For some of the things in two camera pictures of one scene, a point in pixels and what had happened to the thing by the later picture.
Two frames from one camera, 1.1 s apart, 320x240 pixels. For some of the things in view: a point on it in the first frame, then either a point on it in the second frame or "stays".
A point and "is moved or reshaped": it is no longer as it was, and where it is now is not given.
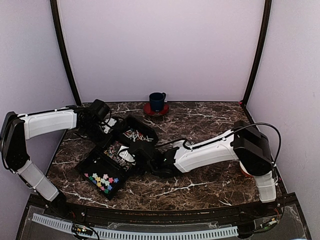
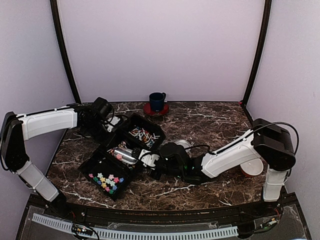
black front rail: (76, 212) stays
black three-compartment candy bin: (104, 170) is moved or reshaped
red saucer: (147, 110) stays
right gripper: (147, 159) to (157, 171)
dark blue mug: (157, 101) stays
